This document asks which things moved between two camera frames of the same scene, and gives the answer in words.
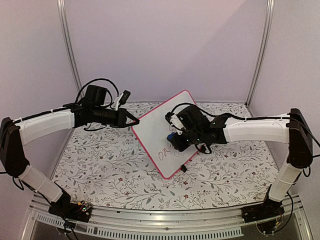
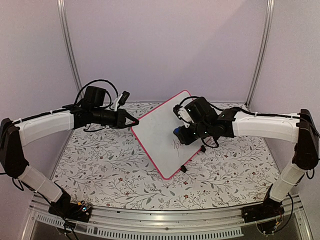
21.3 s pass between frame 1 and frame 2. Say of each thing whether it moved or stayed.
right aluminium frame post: stayed
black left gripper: stayed
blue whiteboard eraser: moved
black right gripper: moved
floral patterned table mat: stayed
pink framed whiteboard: stayed
